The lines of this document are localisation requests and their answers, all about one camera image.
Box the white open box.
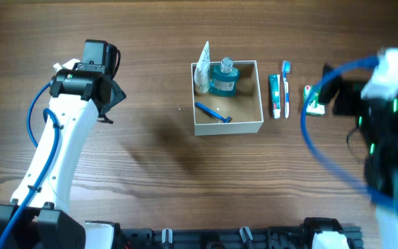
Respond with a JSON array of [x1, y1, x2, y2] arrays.
[[191, 60, 264, 136]]

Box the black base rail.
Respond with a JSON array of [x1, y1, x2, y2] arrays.
[[84, 221, 364, 249]]

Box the blue white toothpaste tube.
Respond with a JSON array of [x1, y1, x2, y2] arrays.
[[269, 74, 281, 119]]

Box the blue disposable razor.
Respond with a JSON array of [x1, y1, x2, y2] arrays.
[[195, 102, 232, 123]]

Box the green white soap pack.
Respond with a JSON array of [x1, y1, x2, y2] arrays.
[[303, 85, 325, 116]]

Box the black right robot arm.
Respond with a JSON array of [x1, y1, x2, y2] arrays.
[[318, 64, 398, 248]]

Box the blue mouthwash bottle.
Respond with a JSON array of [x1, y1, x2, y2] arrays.
[[209, 57, 240, 97]]

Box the white leaf-print tube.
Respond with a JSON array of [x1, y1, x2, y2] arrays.
[[193, 41, 210, 94]]

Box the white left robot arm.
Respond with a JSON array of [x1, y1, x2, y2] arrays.
[[0, 39, 126, 248]]

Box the blue white toothbrush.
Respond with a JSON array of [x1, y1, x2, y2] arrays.
[[282, 60, 291, 118]]

